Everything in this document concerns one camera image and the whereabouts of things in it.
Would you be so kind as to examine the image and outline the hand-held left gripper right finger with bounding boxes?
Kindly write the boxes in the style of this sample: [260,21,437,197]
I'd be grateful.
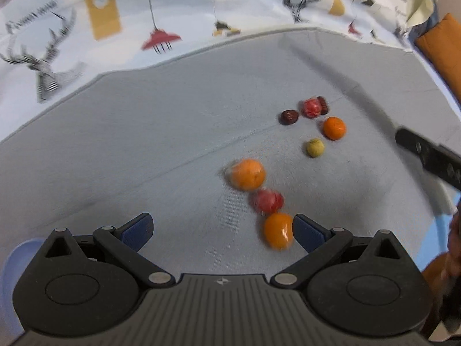
[269,213,411,289]

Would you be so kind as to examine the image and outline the white printed blanket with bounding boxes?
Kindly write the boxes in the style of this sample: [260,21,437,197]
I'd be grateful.
[0,0,415,142]

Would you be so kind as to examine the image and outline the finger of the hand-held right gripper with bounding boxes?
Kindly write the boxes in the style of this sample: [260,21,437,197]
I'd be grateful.
[395,127,461,189]

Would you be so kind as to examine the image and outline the orange pillow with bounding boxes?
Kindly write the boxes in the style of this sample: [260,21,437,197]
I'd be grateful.
[414,12,461,102]

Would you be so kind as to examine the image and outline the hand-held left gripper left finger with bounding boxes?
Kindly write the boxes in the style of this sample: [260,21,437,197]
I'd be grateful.
[34,212,176,289]

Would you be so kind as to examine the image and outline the person's right forearm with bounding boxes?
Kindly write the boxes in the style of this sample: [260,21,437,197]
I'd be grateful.
[421,209,461,343]

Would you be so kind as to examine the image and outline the yellow-green longan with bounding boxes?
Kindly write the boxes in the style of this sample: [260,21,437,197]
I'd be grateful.
[306,138,325,158]

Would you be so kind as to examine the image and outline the orange tangerine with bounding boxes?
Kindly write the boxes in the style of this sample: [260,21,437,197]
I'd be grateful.
[263,213,294,250]
[225,159,266,191]
[322,116,347,141]

